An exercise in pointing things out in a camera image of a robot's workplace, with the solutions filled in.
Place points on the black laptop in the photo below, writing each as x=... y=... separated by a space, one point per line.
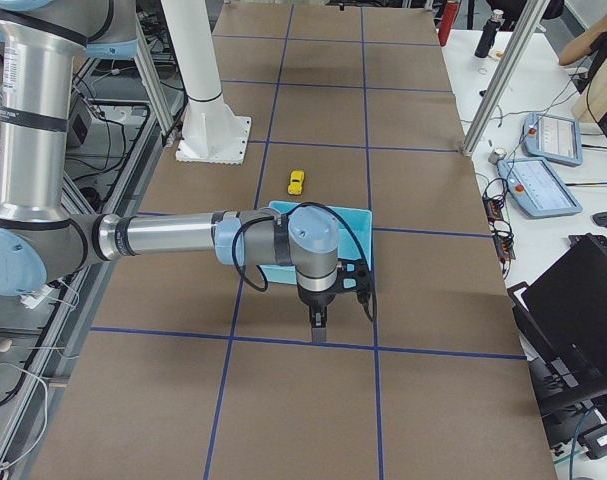
x=566 y=319

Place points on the light blue plastic bin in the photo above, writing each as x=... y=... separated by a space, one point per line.
x=360 y=222

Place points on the person forearm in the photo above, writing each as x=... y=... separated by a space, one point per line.
x=580 y=47

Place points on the red bottle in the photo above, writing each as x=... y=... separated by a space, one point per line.
x=447 y=19

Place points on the lower blue teach pendant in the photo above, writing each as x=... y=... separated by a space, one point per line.
x=536 y=188

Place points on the blue teach pendant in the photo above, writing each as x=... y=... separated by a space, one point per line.
x=536 y=188
x=557 y=139

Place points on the yellow beetle toy car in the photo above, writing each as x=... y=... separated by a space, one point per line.
x=296 y=182

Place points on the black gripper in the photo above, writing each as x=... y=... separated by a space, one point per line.
x=315 y=298

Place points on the black water bottle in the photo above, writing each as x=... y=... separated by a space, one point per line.
x=489 y=33

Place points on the upper blue teach pendant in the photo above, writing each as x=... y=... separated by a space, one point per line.
x=557 y=139

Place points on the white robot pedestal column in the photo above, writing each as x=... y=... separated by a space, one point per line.
x=211 y=132

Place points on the small electronics board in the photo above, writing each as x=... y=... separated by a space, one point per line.
x=500 y=229

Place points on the aluminium frame post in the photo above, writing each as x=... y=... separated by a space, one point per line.
x=518 y=42

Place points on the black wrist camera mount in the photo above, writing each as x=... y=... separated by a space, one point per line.
x=354 y=276

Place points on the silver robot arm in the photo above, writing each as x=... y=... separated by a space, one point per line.
x=41 y=242

